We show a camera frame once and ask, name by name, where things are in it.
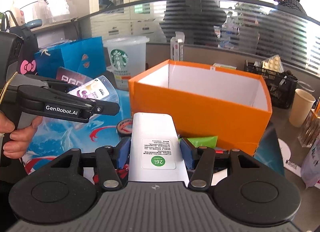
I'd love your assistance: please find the green tube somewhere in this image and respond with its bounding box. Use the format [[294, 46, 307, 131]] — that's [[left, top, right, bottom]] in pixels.
[[184, 136, 218, 148]]

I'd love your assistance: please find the black tape roll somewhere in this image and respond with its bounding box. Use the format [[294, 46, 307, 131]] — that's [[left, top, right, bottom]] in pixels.
[[116, 118, 133, 137]]

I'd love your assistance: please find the white remote control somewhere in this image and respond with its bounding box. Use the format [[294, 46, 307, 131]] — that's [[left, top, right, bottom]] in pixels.
[[129, 112, 189, 186]]

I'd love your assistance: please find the operator left hand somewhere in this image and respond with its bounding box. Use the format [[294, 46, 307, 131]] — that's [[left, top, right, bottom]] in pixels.
[[1, 112, 42, 159]]

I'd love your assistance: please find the black hello kitty bag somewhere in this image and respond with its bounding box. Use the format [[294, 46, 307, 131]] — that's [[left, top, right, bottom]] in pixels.
[[1, 10, 39, 75]]

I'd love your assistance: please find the blue paper bag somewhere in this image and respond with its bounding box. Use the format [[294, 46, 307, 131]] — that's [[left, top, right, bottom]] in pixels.
[[34, 37, 106, 78]]

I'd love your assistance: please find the blue printed desk mat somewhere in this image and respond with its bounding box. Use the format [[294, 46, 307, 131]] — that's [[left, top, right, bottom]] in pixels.
[[22, 90, 131, 174]]

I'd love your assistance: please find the orange cardboard box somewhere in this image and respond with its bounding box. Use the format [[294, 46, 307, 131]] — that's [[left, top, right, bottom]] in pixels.
[[129, 60, 272, 155]]

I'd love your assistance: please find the Starbucks plastic cup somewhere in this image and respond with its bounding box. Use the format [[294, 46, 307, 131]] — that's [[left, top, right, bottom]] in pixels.
[[103, 36, 150, 91]]

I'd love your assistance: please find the black mesh organizer basket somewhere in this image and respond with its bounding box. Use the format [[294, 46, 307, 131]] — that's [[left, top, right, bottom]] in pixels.
[[244, 60, 298, 109]]

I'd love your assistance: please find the purple spout pouch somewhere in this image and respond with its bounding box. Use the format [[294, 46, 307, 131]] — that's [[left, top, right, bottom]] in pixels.
[[300, 136, 320, 188]]

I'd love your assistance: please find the gold perfume bottle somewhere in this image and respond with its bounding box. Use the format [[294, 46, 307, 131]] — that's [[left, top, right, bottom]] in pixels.
[[298, 99, 319, 147]]

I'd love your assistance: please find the paper cup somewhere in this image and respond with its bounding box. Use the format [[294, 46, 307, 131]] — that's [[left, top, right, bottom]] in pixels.
[[289, 89, 316, 127]]

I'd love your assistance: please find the yellow pill blister pack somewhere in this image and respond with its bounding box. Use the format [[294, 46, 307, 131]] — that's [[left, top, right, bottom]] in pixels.
[[261, 55, 284, 73]]

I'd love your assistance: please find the white pen box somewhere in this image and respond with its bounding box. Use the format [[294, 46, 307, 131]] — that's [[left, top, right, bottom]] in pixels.
[[170, 31, 185, 61]]

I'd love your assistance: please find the person in black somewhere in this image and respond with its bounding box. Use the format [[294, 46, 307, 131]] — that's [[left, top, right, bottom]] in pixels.
[[160, 0, 227, 47]]

